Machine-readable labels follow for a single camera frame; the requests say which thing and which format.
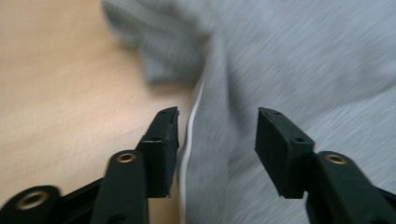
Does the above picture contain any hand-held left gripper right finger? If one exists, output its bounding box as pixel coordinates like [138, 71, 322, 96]
[254, 106, 316, 200]

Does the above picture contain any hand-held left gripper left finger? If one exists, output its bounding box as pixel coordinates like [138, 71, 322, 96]
[135, 105, 180, 199]

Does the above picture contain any grey cloth garment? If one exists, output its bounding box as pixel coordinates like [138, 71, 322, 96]
[101, 0, 396, 224]

